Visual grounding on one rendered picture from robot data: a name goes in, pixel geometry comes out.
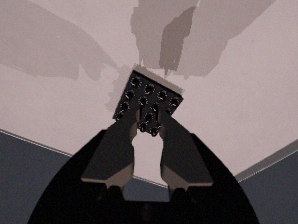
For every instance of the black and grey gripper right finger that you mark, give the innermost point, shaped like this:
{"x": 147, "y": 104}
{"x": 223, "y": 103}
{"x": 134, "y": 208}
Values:
{"x": 186, "y": 162}

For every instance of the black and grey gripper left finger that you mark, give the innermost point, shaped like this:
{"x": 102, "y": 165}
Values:
{"x": 106, "y": 160}

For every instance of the black knob box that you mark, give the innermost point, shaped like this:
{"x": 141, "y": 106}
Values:
{"x": 143, "y": 91}

